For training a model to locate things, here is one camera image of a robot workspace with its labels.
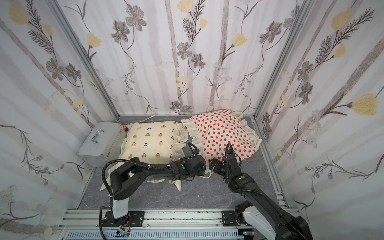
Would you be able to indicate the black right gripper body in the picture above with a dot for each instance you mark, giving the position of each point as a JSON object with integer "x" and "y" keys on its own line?
{"x": 229, "y": 154}

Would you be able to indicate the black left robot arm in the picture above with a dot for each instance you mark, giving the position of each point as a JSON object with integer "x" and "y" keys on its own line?
{"x": 123, "y": 177}

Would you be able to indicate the small orange bottle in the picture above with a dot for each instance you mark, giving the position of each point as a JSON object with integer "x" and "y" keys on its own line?
{"x": 125, "y": 128}

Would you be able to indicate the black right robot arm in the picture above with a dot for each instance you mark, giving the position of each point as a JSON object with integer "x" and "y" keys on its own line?
{"x": 259, "y": 211}

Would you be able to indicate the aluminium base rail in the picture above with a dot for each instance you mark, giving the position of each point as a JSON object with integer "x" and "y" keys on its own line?
{"x": 156, "y": 225}

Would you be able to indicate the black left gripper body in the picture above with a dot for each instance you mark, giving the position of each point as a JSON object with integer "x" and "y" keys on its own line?
{"x": 202, "y": 162}

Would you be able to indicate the silver metal case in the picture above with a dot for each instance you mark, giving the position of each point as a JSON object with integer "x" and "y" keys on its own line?
{"x": 103, "y": 144}

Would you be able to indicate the strawberry print ruffled pillow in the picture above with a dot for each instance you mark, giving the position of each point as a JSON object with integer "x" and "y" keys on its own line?
{"x": 212, "y": 131}

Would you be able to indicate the cream animal print pillow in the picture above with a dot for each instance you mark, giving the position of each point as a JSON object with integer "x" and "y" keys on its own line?
{"x": 155, "y": 143}

